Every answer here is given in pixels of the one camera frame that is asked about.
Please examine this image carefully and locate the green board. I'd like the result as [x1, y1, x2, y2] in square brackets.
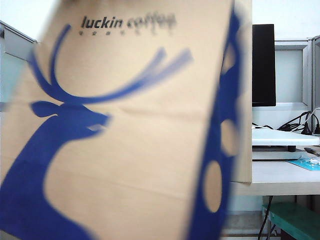
[261, 201, 320, 240]

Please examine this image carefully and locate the black computer monitor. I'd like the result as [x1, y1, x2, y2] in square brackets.
[251, 24, 277, 108]

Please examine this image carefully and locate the white desk riser top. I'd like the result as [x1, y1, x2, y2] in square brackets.
[251, 127, 320, 146]

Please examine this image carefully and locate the grey framed glass partition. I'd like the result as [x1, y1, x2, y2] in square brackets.
[311, 34, 320, 111]
[0, 19, 41, 106]
[274, 39, 313, 118]

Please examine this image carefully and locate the black hanging cable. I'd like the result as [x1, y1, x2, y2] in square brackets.
[257, 195, 275, 240]

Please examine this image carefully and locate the black pen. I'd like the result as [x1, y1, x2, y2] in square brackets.
[303, 146, 320, 157]

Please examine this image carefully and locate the teal hook package card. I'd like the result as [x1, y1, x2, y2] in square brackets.
[286, 154, 320, 173]

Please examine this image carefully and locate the brown luckin coffee paper bag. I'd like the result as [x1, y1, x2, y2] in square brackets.
[0, 0, 247, 240]

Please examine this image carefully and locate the black power cable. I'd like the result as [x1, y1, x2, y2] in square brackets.
[276, 111, 313, 133]

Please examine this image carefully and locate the white cable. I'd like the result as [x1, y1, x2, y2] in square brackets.
[251, 109, 319, 131]

